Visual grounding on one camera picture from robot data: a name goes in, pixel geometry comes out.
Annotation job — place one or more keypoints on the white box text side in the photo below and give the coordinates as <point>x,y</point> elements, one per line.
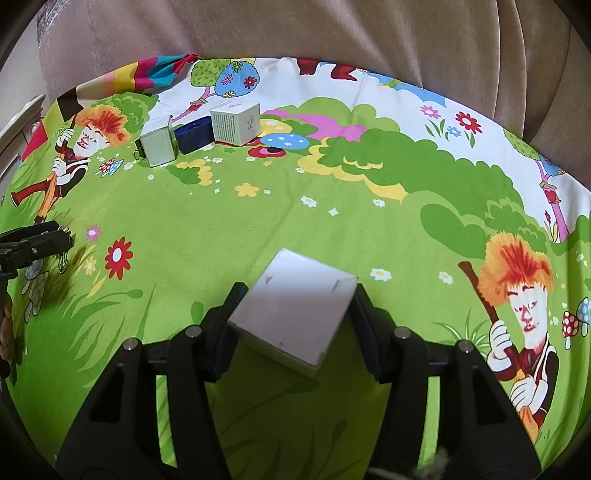
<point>233,127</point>

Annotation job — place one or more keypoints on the plain white box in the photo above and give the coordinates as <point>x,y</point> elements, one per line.
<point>158,145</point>

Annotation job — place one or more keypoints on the cartoon printed tablecloth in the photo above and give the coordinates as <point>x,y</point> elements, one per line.
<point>295,207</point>

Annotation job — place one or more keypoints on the white cabinet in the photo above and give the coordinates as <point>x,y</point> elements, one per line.
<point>18,124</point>

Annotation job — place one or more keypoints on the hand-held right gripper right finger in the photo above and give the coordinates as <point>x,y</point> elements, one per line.
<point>369,341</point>

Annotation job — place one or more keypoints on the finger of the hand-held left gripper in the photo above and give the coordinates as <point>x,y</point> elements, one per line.
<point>32,232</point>
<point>41,248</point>

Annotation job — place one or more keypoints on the beige sofa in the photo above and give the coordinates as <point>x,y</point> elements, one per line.
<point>323,32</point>

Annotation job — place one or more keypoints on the large plain white carton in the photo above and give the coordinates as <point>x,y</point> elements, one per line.
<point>291,304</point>

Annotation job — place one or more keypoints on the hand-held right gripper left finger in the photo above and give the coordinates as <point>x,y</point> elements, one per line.
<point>219,355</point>

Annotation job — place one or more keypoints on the grey lace curtain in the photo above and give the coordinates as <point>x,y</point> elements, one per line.
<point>46,23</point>

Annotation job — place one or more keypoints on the dark blue box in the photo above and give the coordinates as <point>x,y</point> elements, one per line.
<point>194,134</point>

